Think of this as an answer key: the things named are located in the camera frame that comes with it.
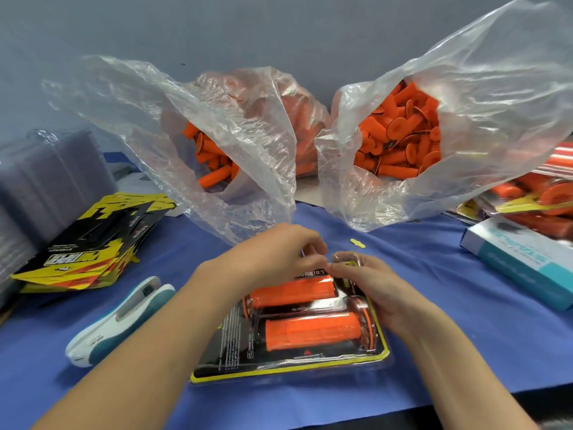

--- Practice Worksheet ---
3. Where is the person's right hand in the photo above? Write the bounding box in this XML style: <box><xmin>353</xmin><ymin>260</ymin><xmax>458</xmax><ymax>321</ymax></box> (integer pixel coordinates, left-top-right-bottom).
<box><xmin>326</xmin><ymin>250</ymin><xmax>433</xmax><ymax>342</ymax></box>

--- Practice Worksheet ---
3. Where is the person's left hand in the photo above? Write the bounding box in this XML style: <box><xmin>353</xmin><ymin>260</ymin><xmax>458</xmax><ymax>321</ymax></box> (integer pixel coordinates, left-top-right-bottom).
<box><xmin>201</xmin><ymin>223</ymin><xmax>329</xmax><ymax>294</ymax></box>

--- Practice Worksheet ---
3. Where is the orange rubber grip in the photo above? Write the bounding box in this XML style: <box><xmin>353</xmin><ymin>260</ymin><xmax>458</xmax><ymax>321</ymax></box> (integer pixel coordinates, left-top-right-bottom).
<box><xmin>244</xmin><ymin>275</ymin><xmax>338</xmax><ymax>319</ymax></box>
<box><xmin>255</xmin><ymin>297</ymin><xmax>370</xmax><ymax>352</ymax></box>

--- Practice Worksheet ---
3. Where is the yellow black backing card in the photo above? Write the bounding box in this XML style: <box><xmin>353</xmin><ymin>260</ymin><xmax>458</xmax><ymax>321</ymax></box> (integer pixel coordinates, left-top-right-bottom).
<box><xmin>192</xmin><ymin>259</ymin><xmax>390</xmax><ymax>383</ymax></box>

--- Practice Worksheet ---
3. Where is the teal hand stapler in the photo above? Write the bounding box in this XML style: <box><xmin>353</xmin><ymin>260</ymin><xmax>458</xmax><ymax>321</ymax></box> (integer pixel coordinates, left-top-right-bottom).
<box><xmin>65</xmin><ymin>275</ymin><xmax>177</xmax><ymax>368</ymax></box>

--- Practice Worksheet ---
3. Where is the stack of clear blister shells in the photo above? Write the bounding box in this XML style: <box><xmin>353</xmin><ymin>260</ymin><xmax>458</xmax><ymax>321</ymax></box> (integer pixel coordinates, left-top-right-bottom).
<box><xmin>0</xmin><ymin>130</ymin><xmax>118</xmax><ymax>305</ymax></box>

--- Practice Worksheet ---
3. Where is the person's right forearm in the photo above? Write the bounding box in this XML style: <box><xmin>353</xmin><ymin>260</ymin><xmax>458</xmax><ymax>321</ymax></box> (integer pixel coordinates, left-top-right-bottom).
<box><xmin>398</xmin><ymin>307</ymin><xmax>538</xmax><ymax>430</ymax></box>

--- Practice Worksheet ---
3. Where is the person's left forearm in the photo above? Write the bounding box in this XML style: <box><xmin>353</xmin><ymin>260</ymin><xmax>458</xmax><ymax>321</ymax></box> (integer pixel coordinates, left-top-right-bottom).
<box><xmin>31</xmin><ymin>262</ymin><xmax>238</xmax><ymax>430</ymax></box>

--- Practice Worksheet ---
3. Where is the teal white cardboard box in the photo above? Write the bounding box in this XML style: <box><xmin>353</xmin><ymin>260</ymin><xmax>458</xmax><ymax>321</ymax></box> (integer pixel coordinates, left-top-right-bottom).
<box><xmin>459</xmin><ymin>214</ymin><xmax>573</xmax><ymax>312</ymax></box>

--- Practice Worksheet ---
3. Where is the stack of yellow black cards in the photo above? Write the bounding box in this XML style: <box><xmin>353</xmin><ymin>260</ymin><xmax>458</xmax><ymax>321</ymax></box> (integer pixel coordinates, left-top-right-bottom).
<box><xmin>11</xmin><ymin>192</ymin><xmax>177</xmax><ymax>294</ymax></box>

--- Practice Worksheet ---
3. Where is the large clear plastic bag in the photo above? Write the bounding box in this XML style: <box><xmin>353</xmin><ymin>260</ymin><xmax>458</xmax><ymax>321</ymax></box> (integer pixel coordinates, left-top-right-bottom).
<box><xmin>315</xmin><ymin>0</ymin><xmax>573</xmax><ymax>232</ymax></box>

